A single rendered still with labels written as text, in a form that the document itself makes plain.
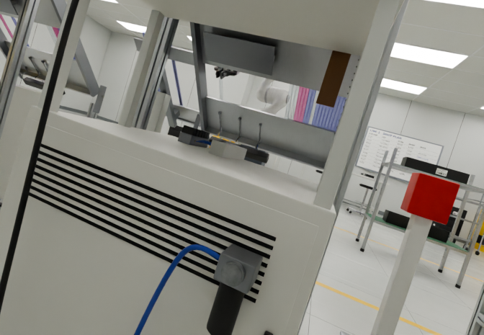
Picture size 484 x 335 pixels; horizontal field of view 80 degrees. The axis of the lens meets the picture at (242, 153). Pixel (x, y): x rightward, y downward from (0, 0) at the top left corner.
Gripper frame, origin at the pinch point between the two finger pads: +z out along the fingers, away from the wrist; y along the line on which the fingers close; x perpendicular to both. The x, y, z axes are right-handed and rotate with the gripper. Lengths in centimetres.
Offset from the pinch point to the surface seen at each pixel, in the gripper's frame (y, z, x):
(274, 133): 29.4, -2.2, 23.8
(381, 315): 94, 41, 64
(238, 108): 10.0, -0.7, 15.0
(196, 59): -8.3, 7.1, -6.9
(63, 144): 3, 82, -10
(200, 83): -8.1, 4.4, 5.2
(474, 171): 389, -600, 334
